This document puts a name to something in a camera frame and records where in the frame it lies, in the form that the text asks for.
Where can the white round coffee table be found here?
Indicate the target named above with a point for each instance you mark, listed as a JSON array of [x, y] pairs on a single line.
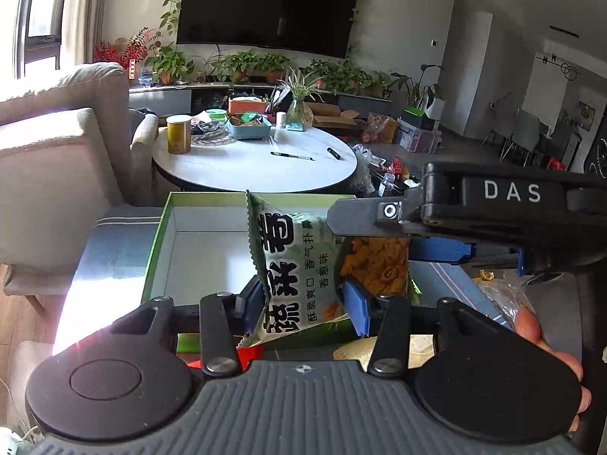
[[248, 165]]

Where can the blue plastic basket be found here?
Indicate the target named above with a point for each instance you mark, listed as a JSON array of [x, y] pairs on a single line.
[[257, 129]]

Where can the yellow tin can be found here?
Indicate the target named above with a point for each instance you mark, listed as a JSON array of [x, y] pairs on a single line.
[[178, 134]]

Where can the beige sofa armchair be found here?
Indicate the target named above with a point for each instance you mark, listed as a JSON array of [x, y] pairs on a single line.
[[71, 148]]

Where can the green cardboard box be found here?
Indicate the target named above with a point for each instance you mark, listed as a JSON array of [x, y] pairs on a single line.
[[201, 247]]

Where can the black wall television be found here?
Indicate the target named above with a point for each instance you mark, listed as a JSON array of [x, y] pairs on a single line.
[[319, 27]]

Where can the spider plant in glass vase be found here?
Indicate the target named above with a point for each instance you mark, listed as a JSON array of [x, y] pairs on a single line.
[[300, 86]]

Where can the open cardboard box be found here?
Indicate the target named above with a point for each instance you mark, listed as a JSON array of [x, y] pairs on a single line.
[[325, 115]]

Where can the person's right hand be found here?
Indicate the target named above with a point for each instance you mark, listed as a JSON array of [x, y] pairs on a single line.
[[527, 326]]

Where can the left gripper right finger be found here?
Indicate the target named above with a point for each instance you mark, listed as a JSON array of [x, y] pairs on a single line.
[[386, 318]]

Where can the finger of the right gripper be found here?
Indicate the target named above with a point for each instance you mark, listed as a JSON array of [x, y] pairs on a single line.
[[376, 216], [481, 255]]

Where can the green vegetable roll snack bag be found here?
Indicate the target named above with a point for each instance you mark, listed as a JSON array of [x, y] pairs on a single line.
[[303, 265]]

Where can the black pen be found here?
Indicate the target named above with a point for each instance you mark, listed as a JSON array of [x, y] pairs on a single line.
[[288, 155]]

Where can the red berry decoration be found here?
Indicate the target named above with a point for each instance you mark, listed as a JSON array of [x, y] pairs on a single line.
[[125, 51]]

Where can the beige curtain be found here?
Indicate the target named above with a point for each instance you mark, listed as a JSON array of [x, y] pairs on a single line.
[[82, 22]]

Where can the orange tissue box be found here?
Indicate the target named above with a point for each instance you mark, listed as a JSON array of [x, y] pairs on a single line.
[[242, 105]]

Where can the blue striped tablecloth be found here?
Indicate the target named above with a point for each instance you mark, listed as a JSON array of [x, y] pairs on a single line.
[[109, 279]]

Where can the black marker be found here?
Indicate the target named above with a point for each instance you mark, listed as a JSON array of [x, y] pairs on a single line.
[[333, 153]]

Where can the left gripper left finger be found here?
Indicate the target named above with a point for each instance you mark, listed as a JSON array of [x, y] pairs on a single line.
[[224, 318]]

